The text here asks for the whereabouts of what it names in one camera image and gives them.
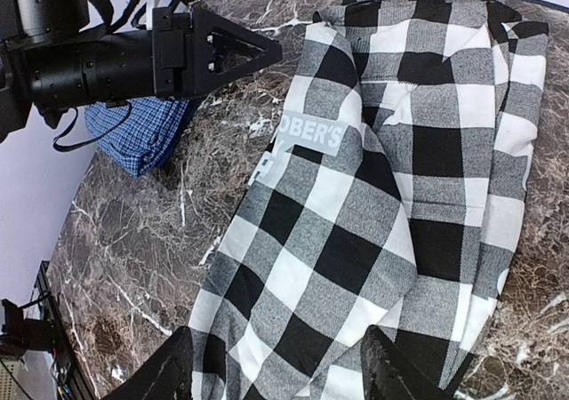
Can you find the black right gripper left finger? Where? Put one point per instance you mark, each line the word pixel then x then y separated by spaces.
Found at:
pixel 166 375

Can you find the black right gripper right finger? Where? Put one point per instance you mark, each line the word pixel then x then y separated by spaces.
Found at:
pixel 389 375

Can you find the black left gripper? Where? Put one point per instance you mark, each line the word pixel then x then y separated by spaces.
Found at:
pixel 184 55

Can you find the black white plaid shirt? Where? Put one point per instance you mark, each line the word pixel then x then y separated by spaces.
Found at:
pixel 392 194

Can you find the folded blue checked shirt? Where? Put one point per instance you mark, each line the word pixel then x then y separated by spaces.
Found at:
pixel 142 137

